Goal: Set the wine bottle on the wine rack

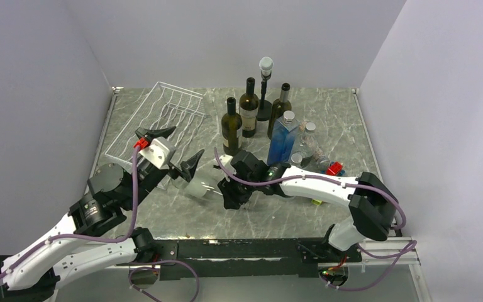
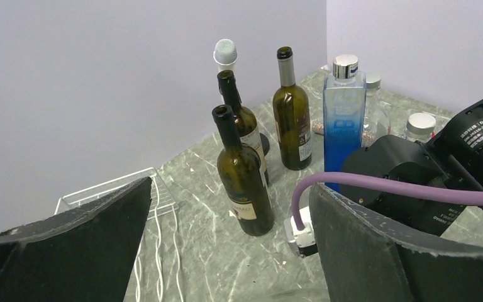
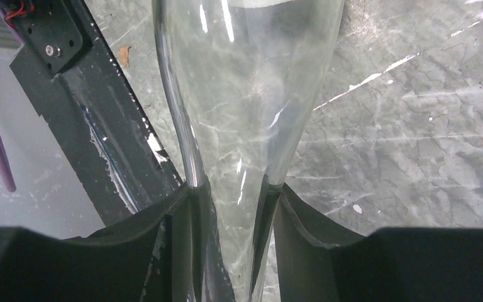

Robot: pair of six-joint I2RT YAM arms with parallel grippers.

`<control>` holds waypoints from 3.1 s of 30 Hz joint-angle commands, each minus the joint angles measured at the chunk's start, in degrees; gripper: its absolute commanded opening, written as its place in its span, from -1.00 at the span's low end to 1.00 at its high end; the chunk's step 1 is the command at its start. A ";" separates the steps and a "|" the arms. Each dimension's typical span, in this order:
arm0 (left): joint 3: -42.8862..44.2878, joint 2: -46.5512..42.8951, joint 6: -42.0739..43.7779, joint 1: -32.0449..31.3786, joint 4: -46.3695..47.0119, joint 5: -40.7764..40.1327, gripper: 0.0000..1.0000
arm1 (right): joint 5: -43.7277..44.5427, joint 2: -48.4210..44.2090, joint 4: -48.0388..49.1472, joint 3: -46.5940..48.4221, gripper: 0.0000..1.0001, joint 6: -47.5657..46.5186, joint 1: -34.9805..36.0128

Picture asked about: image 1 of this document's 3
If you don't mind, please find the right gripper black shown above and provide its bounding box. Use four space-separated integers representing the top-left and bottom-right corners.
218 168 258 210

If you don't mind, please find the dark green wine bottle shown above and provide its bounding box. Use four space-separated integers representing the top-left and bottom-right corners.
221 97 242 155

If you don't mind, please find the wine bottle with cream label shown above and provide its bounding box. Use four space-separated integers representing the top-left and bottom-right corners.
239 77 259 138

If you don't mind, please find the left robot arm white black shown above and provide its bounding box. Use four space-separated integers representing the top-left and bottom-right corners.
0 127 202 301

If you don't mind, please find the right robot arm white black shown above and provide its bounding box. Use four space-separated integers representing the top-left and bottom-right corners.
214 150 400 261

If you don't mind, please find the blue square glass bottle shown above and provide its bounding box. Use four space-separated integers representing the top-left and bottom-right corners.
267 110 299 165

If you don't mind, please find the olive wine bottle silver neck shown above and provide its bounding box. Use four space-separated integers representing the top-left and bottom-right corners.
267 82 292 139

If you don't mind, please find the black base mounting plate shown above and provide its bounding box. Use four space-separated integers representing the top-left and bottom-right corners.
132 238 362 281

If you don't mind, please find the black stand with white ball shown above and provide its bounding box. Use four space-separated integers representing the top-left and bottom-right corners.
257 57 274 121

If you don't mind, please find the small glass jar silver lid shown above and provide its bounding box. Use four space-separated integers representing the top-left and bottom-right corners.
300 122 331 172

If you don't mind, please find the colourful toy block figure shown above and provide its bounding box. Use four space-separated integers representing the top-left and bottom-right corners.
310 161 347 207

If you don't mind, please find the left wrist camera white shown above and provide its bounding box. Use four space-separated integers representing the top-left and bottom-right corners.
138 137 176 170

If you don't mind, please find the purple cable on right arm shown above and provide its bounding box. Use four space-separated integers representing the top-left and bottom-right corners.
213 147 408 231

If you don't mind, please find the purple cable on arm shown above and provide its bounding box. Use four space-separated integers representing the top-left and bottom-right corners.
0 143 142 302
213 147 408 231

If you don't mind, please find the white wire wine rack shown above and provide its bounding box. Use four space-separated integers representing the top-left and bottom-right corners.
103 82 207 170

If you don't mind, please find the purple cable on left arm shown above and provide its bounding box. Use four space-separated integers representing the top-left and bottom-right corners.
0 143 142 302

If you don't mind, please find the purple cable under left base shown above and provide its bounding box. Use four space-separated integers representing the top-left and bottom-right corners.
128 258 203 302

